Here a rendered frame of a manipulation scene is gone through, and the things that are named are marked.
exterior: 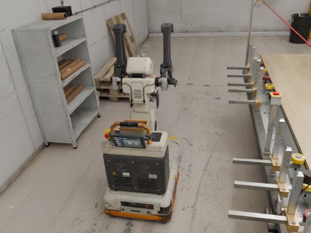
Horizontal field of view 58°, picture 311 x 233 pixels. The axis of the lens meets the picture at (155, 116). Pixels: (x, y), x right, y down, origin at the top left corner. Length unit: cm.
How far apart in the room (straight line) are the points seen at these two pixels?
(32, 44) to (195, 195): 240
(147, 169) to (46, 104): 177
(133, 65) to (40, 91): 156
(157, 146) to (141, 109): 45
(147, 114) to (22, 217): 158
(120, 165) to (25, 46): 181
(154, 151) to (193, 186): 94
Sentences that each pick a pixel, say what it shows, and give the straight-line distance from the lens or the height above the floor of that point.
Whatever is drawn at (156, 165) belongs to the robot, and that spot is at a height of 62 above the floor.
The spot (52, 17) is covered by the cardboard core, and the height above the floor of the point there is 158.
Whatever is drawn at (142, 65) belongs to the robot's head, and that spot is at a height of 134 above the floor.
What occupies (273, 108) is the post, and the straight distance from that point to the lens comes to 219.
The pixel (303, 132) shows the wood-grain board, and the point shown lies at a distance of 239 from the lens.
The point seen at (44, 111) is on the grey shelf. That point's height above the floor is 54.
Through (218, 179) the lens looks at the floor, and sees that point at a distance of 316.
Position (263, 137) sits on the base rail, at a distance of 261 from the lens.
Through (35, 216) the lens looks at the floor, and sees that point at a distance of 310.
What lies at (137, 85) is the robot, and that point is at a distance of 239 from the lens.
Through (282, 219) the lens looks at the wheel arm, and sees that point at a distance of 170.
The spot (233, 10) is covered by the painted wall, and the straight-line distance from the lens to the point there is 922.
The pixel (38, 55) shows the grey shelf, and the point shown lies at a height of 126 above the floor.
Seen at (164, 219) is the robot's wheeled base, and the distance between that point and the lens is 263.
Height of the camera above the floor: 207
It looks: 28 degrees down
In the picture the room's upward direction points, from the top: 4 degrees counter-clockwise
